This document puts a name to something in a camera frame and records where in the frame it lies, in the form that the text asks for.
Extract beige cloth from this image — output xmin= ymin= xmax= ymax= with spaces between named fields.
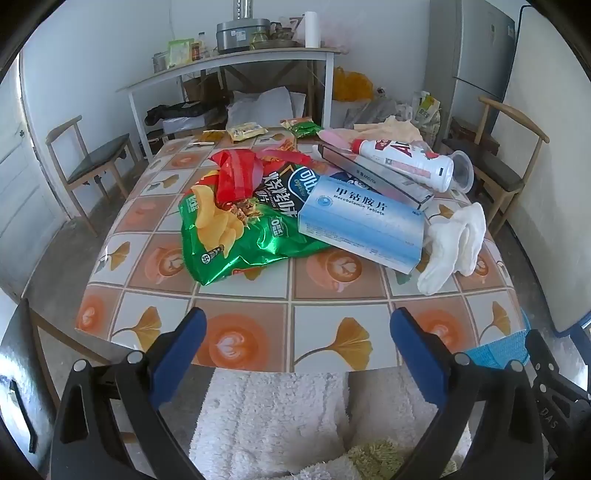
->
xmin=344 ymin=115 xmax=423 ymax=144

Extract white side table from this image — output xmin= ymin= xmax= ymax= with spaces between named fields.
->
xmin=115 ymin=46 xmax=342 ymax=162

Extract yellow snack packet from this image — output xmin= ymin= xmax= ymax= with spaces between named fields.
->
xmin=228 ymin=121 xmax=269 ymax=141

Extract yellow plastic bag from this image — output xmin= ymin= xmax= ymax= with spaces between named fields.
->
xmin=333 ymin=67 xmax=374 ymax=102

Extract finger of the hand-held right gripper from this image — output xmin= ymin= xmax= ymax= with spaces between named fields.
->
xmin=525 ymin=329 xmax=591 ymax=407

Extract white paper towel roll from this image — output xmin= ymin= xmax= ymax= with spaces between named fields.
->
xmin=302 ymin=11 xmax=321 ymax=49

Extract round metal tray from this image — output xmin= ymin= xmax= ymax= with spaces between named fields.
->
xmin=249 ymin=39 xmax=300 ymax=51

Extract leaf patterned tablecloth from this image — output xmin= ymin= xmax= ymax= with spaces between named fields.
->
xmin=74 ymin=127 xmax=529 ymax=374

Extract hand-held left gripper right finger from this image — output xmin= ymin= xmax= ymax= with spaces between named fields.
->
xmin=389 ymin=307 xmax=546 ymax=480

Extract pale green fluffy cloth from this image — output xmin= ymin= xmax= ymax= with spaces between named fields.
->
xmin=346 ymin=438 xmax=458 ymax=480

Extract white mattress blue edge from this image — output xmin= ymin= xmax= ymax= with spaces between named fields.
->
xmin=501 ymin=4 xmax=591 ymax=335

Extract red plastic wrapper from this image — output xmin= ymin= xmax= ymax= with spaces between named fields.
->
xmin=208 ymin=148 xmax=301 ymax=204

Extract black glossy panel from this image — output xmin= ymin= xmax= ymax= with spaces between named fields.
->
xmin=0 ymin=298 xmax=65 ymax=480

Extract blue plastic basket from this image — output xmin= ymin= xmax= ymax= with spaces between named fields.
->
xmin=464 ymin=330 xmax=529 ymax=370

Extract wooden chair dark seat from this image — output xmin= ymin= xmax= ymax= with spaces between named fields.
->
xmin=45 ymin=115 xmax=139 ymax=236
xmin=441 ymin=96 xmax=550 ymax=236

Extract blue white medicine box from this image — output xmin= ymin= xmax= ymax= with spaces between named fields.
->
xmin=297 ymin=174 xmax=426 ymax=275

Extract green potato chip bag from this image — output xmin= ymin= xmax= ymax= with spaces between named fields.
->
xmin=178 ymin=161 xmax=333 ymax=287

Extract white door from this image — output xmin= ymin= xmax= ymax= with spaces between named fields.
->
xmin=0 ymin=51 xmax=65 ymax=291

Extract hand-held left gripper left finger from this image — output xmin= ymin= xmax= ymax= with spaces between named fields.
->
xmin=48 ymin=307 xmax=208 ymax=480

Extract grey metal cooker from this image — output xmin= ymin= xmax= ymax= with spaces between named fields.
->
xmin=216 ymin=18 xmax=271 ymax=55

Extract white bottle red label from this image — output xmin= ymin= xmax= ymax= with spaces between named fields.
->
xmin=352 ymin=137 xmax=455 ymax=193

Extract white green shopping bag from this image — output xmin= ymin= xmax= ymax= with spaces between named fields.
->
xmin=411 ymin=91 xmax=441 ymax=139

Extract green snack packet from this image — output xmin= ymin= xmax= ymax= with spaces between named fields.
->
xmin=281 ymin=117 xmax=324 ymax=139

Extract grey plastic bag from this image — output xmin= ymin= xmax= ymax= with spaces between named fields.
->
xmin=346 ymin=97 xmax=400 ymax=130

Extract brown cardboard box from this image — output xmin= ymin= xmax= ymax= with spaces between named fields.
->
xmin=182 ymin=74 xmax=227 ymax=104

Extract long grey carton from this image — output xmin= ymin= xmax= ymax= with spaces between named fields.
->
xmin=311 ymin=142 xmax=435 ymax=210

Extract light green packet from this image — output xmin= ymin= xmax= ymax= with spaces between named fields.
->
xmin=167 ymin=38 xmax=195 ymax=68

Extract clear plastic cup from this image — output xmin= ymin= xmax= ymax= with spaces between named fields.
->
xmin=447 ymin=150 xmax=475 ymax=193

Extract black bag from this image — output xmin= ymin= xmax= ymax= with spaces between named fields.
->
xmin=145 ymin=102 xmax=227 ymax=127

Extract white fleece clothing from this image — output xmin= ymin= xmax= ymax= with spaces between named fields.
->
xmin=189 ymin=367 xmax=472 ymax=480

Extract grey refrigerator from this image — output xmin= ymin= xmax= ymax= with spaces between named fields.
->
xmin=450 ymin=0 xmax=515 ymax=139

